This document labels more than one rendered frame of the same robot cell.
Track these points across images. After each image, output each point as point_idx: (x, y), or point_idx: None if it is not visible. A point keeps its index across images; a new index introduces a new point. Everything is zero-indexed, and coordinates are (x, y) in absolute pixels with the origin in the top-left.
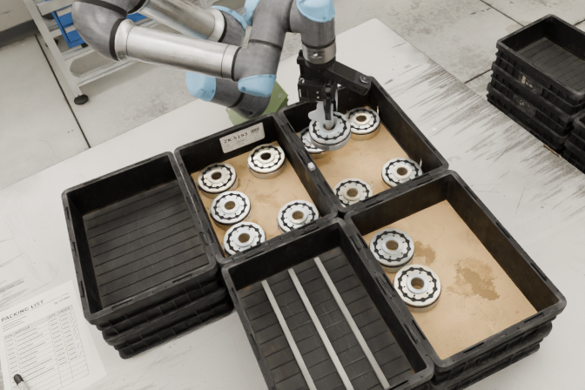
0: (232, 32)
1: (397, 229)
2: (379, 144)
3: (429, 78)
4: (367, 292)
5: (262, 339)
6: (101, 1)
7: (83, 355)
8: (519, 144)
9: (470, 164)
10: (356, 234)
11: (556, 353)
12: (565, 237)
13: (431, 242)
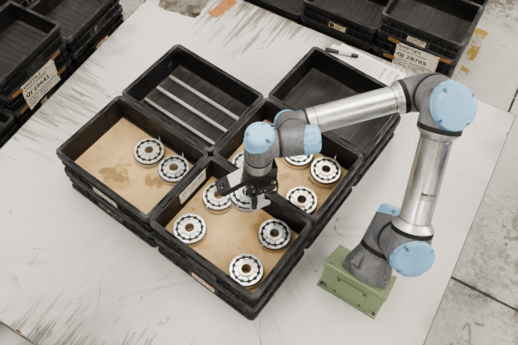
0: (390, 239)
1: (174, 180)
2: (222, 259)
3: None
4: None
5: (226, 97)
6: (422, 80)
7: None
8: None
9: (148, 319)
10: (193, 144)
11: (62, 189)
12: (60, 276)
13: (150, 190)
